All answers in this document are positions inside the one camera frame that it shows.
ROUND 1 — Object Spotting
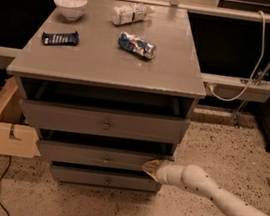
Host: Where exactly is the white plastic bottle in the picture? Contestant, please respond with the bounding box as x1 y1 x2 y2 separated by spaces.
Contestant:
110 3 155 26

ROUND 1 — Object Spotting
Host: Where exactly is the grey wooden drawer cabinet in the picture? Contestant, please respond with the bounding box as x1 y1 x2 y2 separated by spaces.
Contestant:
0 0 219 202

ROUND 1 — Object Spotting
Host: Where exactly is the white hanging cable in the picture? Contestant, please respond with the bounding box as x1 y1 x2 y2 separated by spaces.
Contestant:
205 4 270 109

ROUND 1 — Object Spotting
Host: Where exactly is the grey drawer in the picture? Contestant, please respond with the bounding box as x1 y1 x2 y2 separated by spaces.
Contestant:
37 140 173 171
19 99 189 145
50 165 162 193

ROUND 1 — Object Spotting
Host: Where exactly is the dark blue snack bar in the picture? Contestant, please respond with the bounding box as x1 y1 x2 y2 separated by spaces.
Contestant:
41 31 80 46

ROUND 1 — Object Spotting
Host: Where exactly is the cardboard box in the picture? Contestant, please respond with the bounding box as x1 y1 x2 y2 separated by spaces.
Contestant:
0 77 40 158

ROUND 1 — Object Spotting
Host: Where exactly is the black floor cable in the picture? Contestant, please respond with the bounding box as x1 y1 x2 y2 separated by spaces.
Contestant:
0 154 21 216

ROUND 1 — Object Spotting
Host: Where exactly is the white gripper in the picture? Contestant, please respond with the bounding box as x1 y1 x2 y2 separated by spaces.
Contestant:
142 159 185 186

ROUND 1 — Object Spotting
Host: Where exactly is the grey top drawer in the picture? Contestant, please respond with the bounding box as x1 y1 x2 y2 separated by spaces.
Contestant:
19 99 189 145

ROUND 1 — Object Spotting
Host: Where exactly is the white ceramic bowl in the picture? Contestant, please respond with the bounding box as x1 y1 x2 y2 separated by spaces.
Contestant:
54 0 87 21

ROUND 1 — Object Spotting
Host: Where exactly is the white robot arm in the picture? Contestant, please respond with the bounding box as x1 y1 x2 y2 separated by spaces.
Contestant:
142 159 267 216

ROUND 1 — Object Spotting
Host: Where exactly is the grey bottom drawer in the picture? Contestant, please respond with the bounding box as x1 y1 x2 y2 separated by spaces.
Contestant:
50 165 162 193

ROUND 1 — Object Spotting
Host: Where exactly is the blue crumpled chip bag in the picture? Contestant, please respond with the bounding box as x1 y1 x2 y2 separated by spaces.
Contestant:
118 31 156 60

